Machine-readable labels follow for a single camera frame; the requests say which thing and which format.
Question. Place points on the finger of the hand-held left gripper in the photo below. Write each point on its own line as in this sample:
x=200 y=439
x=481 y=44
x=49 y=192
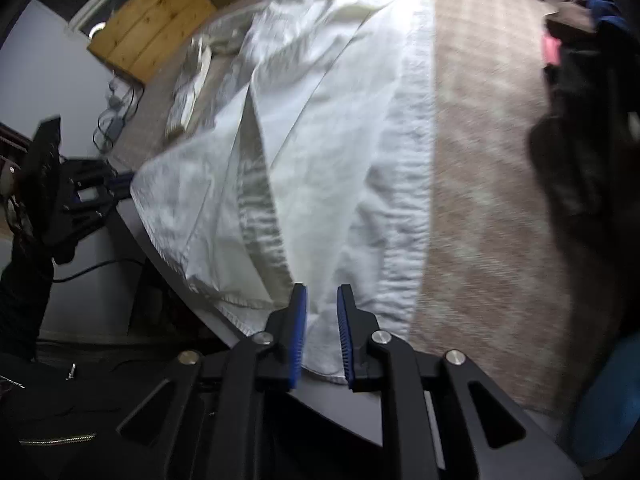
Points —
x=100 y=177
x=92 y=212

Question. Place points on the white shirt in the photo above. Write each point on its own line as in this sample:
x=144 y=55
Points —
x=325 y=135

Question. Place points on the person's left hand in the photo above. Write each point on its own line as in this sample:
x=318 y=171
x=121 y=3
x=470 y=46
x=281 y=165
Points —
x=11 y=210

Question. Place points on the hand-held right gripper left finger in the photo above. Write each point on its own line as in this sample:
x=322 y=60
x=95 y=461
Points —
x=299 y=330

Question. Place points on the pink garment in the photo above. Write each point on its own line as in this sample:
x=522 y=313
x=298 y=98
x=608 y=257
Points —
x=551 y=50

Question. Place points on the pine plank board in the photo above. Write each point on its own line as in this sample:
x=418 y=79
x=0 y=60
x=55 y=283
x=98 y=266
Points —
x=150 y=20

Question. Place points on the shelf unit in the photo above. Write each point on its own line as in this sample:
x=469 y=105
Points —
x=12 y=142

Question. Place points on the plaid blanket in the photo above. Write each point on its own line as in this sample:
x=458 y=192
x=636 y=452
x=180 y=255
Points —
x=475 y=185

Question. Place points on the navy garment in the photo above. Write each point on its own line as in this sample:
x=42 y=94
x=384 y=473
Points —
x=607 y=2

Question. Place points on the black power adapter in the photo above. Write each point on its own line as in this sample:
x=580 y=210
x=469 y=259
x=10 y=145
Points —
x=112 y=120

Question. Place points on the black garment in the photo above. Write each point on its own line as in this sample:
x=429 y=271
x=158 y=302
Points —
x=585 y=160

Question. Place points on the person's left forearm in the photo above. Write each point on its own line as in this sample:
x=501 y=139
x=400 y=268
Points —
x=25 y=300

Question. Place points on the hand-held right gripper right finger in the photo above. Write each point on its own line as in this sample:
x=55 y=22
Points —
x=345 y=335

